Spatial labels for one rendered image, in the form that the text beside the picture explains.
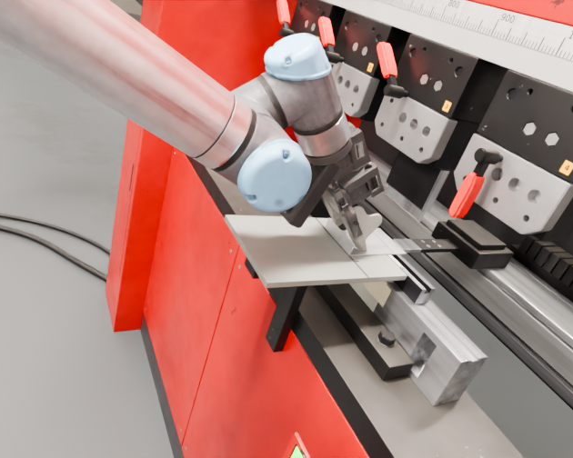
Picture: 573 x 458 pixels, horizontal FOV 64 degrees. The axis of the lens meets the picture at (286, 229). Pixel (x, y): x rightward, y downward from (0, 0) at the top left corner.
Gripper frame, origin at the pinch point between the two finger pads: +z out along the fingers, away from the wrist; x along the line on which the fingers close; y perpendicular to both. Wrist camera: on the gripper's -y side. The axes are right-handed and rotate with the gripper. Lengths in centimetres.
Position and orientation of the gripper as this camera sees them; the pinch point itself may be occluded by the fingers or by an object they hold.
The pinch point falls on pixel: (348, 237)
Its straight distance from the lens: 80.3
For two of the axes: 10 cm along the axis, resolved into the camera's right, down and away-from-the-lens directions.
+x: -4.2, -5.4, 7.3
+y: 8.4, -5.4, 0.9
